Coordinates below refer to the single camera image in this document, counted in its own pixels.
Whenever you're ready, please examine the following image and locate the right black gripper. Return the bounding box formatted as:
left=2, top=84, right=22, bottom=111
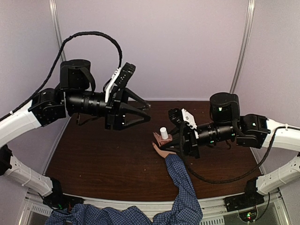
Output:
left=159, top=121, right=236, bottom=159

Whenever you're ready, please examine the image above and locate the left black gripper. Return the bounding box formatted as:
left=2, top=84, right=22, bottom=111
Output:
left=65, top=86, right=152, bottom=130

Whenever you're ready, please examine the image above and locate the white nail polish cap brush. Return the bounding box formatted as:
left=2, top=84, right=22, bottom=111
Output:
left=159, top=127, right=169, bottom=140

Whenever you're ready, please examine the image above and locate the pink nail polish bottle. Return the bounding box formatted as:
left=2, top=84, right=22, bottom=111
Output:
left=158, top=134, right=173, bottom=145

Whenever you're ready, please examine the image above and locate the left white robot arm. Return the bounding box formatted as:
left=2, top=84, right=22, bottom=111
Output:
left=0, top=59, right=150, bottom=208

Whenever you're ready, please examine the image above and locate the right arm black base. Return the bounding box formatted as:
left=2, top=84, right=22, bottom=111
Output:
left=224, top=193, right=264, bottom=212

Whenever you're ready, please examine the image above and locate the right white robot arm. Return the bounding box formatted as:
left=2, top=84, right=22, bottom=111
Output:
left=160, top=92, right=300, bottom=207

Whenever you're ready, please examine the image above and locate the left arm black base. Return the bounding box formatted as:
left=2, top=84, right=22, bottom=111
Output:
left=43, top=195, right=84, bottom=209

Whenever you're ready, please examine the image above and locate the mannequin hand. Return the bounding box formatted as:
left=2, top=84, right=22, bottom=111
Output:
left=151, top=131, right=177, bottom=160

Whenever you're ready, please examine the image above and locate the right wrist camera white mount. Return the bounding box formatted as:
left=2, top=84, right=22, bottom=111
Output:
left=168, top=108, right=199, bottom=139

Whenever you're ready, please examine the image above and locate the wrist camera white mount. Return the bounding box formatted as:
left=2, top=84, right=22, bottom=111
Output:
left=168, top=108, right=199, bottom=139
left=104, top=62, right=136, bottom=103

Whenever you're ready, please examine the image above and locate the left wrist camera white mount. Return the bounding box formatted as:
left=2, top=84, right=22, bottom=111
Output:
left=104, top=62, right=136, bottom=103

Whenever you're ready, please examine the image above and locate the right black cable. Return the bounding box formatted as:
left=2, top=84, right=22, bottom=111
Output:
left=178, top=124, right=300, bottom=184

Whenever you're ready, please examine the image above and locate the left black braided cable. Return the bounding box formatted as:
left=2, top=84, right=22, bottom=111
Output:
left=9, top=31, right=123, bottom=115

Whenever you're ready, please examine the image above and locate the left aluminium frame post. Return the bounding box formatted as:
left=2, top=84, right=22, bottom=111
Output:
left=49, top=0, right=63, bottom=48

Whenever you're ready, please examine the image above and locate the aluminium frame post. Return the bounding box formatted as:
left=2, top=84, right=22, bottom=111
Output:
left=49, top=0, right=63, bottom=48
left=230, top=0, right=256, bottom=94

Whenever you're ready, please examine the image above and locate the right aluminium frame post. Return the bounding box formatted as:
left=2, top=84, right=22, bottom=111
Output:
left=230, top=0, right=256, bottom=94

